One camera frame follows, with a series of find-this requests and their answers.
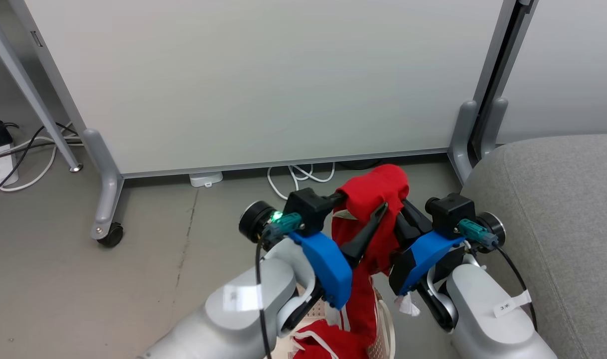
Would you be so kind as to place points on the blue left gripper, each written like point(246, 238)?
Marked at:
point(331, 269)

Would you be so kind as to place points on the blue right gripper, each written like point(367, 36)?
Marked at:
point(425, 259)

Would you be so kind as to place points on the red garment with white stripes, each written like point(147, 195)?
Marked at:
point(378, 192)

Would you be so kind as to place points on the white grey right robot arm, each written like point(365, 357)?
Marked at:
point(483, 329)

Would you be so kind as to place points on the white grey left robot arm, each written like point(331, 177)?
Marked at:
point(219, 329)

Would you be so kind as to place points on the cream perforated laundry basket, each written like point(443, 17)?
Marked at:
point(383, 329)

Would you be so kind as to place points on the small white tag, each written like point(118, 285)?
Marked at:
point(407, 305)

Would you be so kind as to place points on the grey partition foot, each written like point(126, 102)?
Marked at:
point(495, 124)
point(463, 134)
point(106, 199)

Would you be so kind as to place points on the grey fabric sofa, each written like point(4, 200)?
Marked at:
point(557, 209)

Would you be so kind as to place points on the small white adapter box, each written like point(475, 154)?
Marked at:
point(205, 178)

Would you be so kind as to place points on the large white partition panel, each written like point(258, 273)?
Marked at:
point(283, 75)

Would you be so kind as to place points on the white partition panel, black edge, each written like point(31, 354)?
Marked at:
point(572, 65)

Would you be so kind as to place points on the black caster wheel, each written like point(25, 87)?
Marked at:
point(111, 235)

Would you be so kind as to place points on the grey slanted metal leg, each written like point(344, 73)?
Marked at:
point(29, 94)

